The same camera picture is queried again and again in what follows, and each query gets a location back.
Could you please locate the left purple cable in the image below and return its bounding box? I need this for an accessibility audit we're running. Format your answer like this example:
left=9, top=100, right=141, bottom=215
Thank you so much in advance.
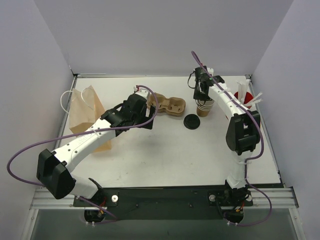
left=6, top=85, right=159, bottom=186

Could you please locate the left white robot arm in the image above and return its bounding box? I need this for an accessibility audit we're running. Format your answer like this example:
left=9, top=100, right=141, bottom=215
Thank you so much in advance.
left=36, top=89, right=156, bottom=206

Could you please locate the black plastic cup lid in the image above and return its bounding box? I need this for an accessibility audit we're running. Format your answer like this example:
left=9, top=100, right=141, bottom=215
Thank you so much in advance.
left=183, top=114, right=201, bottom=130

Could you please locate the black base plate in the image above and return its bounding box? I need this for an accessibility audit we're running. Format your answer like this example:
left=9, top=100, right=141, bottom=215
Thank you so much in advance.
left=72, top=184, right=254, bottom=221

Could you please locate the red cylindrical straw holder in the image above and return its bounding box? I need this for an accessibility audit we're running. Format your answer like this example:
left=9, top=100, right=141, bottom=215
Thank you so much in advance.
left=234, top=91, right=254, bottom=104

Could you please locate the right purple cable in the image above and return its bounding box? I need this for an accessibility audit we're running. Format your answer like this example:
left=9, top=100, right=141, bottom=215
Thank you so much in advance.
left=190, top=50, right=273, bottom=227

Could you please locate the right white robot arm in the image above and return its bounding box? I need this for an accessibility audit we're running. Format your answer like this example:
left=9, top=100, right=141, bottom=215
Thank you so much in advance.
left=193, top=66, right=261, bottom=189

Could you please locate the brown paper bag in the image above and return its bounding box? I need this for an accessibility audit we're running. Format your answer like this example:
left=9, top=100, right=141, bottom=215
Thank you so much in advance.
left=68, top=85, right=113, bottom=153

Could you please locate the brown cardboard cup carrier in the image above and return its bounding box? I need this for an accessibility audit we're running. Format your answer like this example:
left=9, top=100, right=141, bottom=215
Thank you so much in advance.
left=155, top=93, right=186, bottom=117

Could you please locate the stack of paper cups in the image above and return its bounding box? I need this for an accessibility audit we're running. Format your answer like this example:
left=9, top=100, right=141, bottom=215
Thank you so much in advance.
left=195, top=100, right=215, bottom=117

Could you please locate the purple cable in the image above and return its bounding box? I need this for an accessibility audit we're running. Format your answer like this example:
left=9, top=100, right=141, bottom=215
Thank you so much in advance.
left=190, top=50, right=273, bottom=227
left=6, top=85, right=159, bottom=186

